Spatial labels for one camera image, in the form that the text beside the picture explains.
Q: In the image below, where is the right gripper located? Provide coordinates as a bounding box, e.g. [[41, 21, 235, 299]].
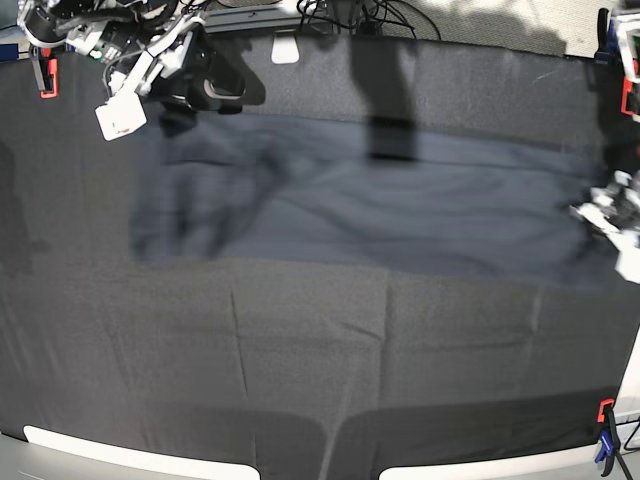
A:
[[149, 29, 249, 114]]

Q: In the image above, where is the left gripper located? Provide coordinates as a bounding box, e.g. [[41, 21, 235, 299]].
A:
[[570, 170, 639, 238]]

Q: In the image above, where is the dark navy t-shirt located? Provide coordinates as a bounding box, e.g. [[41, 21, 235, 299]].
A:
[[130, 114, 617, 288]]

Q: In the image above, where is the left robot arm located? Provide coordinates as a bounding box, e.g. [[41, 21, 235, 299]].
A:
[[570, 1, 639, 248]]

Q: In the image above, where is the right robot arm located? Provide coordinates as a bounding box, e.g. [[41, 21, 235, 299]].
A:
[[17, 1, 246, 113]]

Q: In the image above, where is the red black clamp far right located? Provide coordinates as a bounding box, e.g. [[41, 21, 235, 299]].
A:
[[620, 78, 639, 121]]

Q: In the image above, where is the red black clamp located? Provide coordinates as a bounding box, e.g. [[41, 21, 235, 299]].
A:
[[620, 78, 639, 121], [29, 46, 59, 99]]

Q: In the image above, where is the blue clamp far right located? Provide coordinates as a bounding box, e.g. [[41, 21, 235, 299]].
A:
[[594, 8, 620, 67]]

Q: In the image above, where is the red black clamp far left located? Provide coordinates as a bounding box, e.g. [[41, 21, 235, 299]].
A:
[[29, 46, 59, 99]]

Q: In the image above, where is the red blue clamp near right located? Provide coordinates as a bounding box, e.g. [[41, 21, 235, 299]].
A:
[[594, 398, 633, 480]]

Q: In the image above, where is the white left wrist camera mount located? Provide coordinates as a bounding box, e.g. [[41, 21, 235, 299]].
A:
[[581, 220, 639, 284]]

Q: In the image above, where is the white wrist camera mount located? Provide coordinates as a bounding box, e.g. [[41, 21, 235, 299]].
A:
[[581, 220, 639, 284], [95, 13, 205, 141]]

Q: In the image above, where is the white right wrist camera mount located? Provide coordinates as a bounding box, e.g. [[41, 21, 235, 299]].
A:
[[95, 13, 205, 141]]

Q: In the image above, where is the black cable bundle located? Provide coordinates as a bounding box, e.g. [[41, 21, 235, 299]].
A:
[[295, 0, 444, 41]]

